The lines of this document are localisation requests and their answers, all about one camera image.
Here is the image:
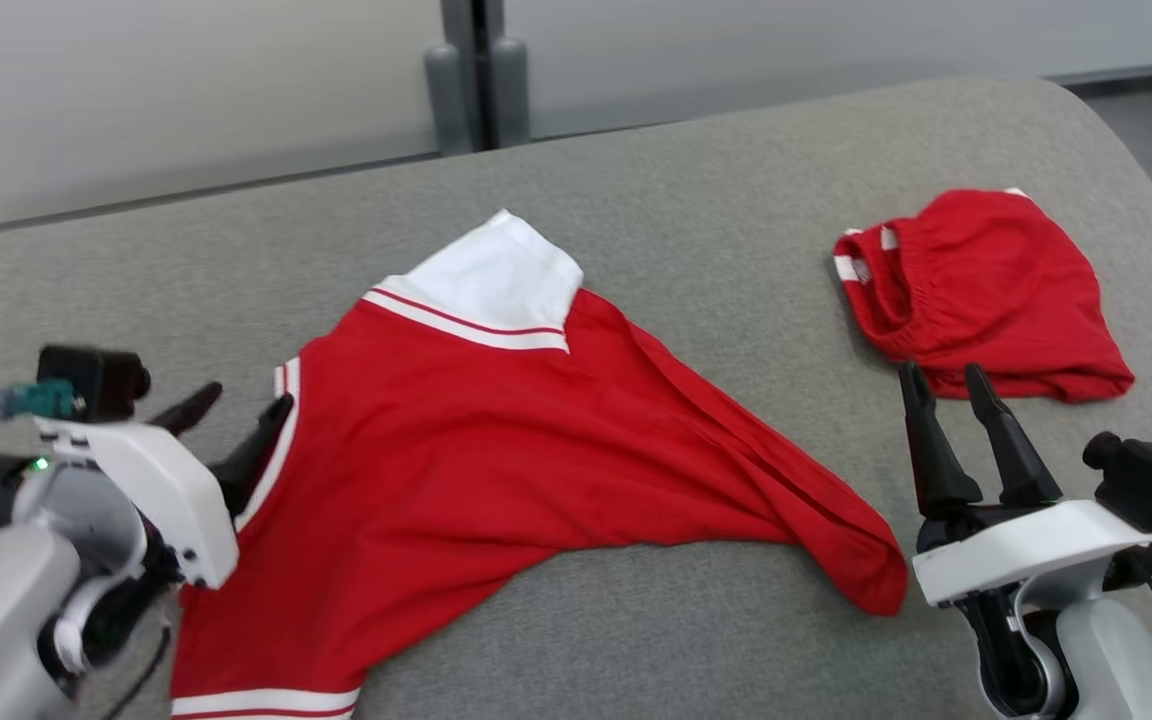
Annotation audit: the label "red jersey with white sleeves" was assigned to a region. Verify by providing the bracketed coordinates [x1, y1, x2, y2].
[168, 208, 910, 720]

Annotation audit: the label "grey cylindrical post foot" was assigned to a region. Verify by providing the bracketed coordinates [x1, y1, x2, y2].
[488, 35, 533, 150]
[422, 41, 473, 159]

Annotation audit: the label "red Bulls 23 shorts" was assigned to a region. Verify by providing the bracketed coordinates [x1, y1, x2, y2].
[832, 186, 1136, 405]

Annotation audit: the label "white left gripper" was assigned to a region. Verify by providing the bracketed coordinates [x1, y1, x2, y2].
[32, 381, 296, 590]

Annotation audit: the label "teal left camera connector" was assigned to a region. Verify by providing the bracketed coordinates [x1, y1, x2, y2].
[0, 379, 78, 422]

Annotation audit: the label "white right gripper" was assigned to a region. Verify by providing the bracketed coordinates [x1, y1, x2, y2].
[897, 359, 1152, 609]

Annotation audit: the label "grey partition post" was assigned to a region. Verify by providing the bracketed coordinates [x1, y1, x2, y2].
[438, 0, 508, 152]

